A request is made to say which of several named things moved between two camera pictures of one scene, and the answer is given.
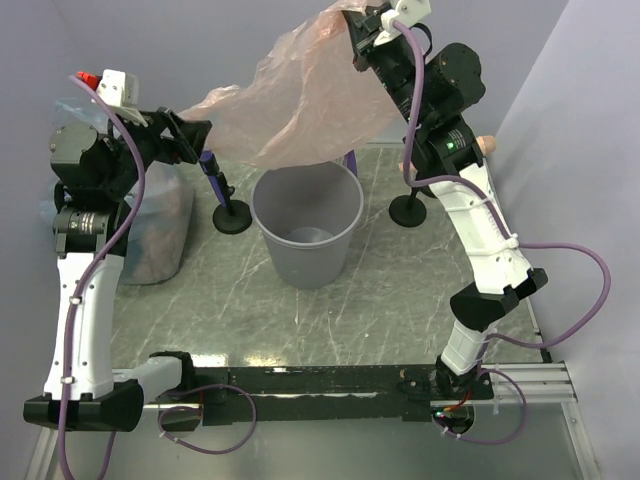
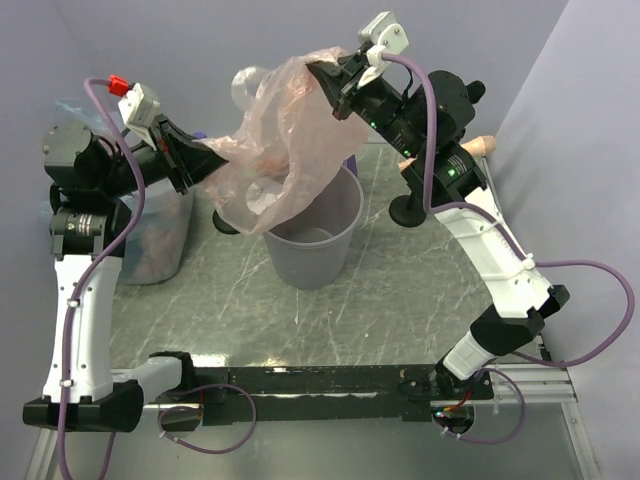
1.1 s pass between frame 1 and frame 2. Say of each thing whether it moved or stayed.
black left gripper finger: moved
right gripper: moved
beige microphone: stayed
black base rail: stayed
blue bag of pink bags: stayed
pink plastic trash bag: moved
